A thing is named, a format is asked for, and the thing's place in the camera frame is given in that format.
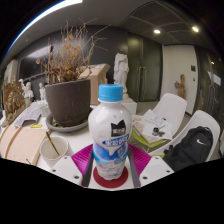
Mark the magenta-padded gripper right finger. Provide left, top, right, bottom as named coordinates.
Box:
left=128, top=143, right=175, bottom=188

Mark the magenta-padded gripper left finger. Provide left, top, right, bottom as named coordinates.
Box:
left=49, top=143, right=95, bottom=188

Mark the white blue-capped drink bottle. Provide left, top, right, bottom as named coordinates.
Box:
left=87, top=83, right=133, bottom=181

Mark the white mug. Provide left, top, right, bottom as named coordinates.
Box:
left=39, top=135, right=70, bottom=169

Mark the wooden stirring stick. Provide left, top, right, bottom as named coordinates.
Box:
left=45, top=129, right=61, bottom=157

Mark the green seat cushion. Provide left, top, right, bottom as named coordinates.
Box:
left=130, top=128, right=168, bottom=149

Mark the black backpack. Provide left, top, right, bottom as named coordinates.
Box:
left=162, top=125, right=214, bottom=173

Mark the grey plant saucer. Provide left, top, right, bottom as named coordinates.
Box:
left=45, top=107, right=94, bottom=134

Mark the stack of books and papers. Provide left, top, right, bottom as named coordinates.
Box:
left=132, top=108, right=174, bottom=145

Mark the flat round red coaster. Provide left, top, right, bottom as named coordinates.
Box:
left=92, top=165, right=130, bottom=190

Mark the white chair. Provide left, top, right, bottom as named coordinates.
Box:
left=148, top=109, right=222, bottom=168
left=131, top=92, right=188, bottom=148

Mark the dried plant in grey pot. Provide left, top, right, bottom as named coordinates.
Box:
left=35, top=19, right=111, bottom=128

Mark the small white figurine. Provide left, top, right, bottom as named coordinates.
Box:
left=38, top=82, right=47, bottom=101

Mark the brown carved relief sculpture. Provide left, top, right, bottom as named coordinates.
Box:
left=1, top=81, right=27, bottom=128

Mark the wooden figure sculpture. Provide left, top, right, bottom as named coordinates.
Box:
left=174, top=73, right=187, bottom=100

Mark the white bust sculpture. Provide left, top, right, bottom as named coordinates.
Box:
left=18, top=78, right=34, bottom=103

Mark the cardboard box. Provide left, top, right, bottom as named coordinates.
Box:
left=79, top=63, right=112, bottom=106

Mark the white draped figure statue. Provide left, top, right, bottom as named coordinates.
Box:
left=113, top=52, right=130, bottom=95

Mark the white cabinet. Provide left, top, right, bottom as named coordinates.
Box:
left=3, top=59, right=19, bottom=84

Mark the long ceiling light strip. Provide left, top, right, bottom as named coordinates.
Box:
left=4, top=0, right=84, bottom=58

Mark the light wooden frame panel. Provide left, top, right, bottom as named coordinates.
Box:
left=0, top=124, right=49, bottom=167

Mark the white statue pedestal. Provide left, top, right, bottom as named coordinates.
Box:
left=121, top=92, right=138, bottom=116

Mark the dark wall screen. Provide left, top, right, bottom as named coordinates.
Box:
left=18, top=45, right=54, bottom=81

